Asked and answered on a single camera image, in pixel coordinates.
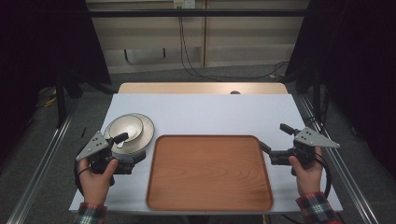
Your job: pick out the black curtain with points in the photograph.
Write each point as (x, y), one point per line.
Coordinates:
(37, 40)
(358, 62)

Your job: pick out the person's left hand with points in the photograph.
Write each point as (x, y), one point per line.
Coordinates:
(95, 186)

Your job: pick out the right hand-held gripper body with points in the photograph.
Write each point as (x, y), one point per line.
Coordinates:
(313, 139)

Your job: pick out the black horizontal frame bar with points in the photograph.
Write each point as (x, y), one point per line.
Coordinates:
(186, 13)

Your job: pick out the silver metal bowl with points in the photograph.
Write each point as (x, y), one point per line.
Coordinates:
(126, 126)

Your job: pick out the aluminium floor rail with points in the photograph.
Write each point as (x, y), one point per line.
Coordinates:
(40, 168)
(348, 174)

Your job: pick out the black stand post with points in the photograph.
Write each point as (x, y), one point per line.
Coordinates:
(61, 102)
(316, 93)

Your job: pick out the light wooden table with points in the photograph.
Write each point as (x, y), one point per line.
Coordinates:
(186, 88)

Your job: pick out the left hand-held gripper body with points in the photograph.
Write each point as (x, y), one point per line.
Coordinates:
(93, 146)

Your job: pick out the white wall socket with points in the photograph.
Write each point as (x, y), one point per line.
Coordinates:
(184, 3)

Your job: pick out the white table mat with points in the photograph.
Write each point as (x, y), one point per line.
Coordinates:
(211, 115)

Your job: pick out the person's right hand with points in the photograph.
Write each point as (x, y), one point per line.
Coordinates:
(308, 179)

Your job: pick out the brown wooden tray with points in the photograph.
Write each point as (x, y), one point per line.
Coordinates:
(208, 174)

